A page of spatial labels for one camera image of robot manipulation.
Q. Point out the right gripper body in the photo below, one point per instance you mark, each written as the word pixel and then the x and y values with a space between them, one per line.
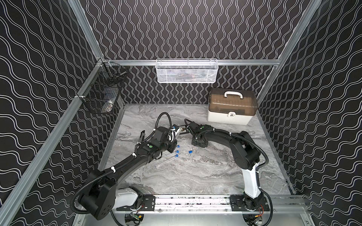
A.
pixel 195 143

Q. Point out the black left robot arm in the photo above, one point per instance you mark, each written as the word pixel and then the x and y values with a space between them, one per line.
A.
pixel 97 196

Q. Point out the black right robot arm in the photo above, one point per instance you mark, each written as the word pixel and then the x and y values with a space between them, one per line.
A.
pixel 246 154

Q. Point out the white box brown lid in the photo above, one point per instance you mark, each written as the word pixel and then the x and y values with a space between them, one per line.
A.
pixel 231 106

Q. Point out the white mesh wall basket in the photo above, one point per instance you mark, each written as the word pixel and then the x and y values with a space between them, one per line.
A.
pixel 187 70

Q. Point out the black wire wall basket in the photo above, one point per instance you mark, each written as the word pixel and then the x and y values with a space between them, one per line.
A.
pixel 103 95

